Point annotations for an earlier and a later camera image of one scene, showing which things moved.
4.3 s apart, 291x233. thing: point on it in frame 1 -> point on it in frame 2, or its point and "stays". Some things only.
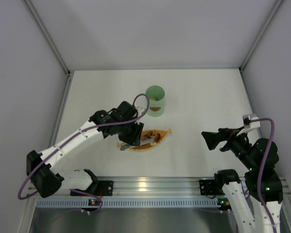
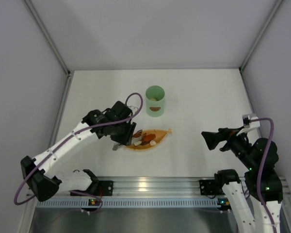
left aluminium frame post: [62, 103] stays
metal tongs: [144, 141] -> [118, 144]
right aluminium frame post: [265, 25] stays
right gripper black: [224, 140] stays
